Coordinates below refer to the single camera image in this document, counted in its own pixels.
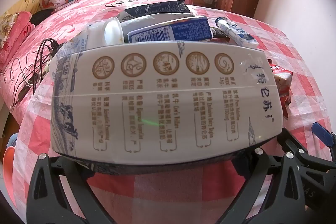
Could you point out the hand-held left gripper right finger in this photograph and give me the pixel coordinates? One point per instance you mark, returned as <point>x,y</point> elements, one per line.
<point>256,162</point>

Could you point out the pink folded quilt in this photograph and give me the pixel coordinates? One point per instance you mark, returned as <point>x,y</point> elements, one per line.
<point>21,32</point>

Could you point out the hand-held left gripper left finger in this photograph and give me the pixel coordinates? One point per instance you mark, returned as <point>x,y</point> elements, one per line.
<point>78,169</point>

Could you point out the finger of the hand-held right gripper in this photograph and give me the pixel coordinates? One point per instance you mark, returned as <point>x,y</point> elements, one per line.
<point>302,154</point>
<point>324,134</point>

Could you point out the floral pillow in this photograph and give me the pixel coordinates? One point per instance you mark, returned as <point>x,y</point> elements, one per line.
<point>6,27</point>

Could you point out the pink checked plastic tablecloth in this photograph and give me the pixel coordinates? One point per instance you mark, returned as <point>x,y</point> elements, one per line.
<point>302,56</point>

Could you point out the large white milk carton box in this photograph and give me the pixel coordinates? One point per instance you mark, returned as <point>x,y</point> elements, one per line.
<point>168,98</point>

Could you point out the blue barcode milk carton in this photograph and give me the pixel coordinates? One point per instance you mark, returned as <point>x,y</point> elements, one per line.
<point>183,28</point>

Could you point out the red snack wrapper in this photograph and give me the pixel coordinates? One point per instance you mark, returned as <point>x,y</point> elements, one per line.
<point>282,82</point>

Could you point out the dark cloth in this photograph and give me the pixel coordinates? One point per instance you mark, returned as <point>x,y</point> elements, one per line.
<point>44,15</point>

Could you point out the white blue toothpaste tube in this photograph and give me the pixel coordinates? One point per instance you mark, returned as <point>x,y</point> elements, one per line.
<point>233,32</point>

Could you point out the white yogurt cup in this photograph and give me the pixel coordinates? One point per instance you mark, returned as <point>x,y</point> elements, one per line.
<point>114,31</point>

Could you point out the white power strip with plugs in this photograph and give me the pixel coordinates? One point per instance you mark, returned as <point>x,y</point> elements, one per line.
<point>37,56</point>

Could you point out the grey flattened carton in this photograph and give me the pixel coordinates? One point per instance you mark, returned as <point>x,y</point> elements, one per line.
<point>136,24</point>

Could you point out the pink bed blanket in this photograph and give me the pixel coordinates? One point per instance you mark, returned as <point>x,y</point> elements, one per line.
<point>78,8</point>

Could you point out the dark blue milk carton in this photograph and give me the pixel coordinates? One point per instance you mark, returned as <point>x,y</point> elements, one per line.
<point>157,8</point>

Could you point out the orange plastic bin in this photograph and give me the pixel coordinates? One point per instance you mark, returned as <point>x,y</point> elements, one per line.
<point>8,166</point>

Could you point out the black plug adapter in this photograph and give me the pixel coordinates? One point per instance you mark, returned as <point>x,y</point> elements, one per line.
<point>53,46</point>

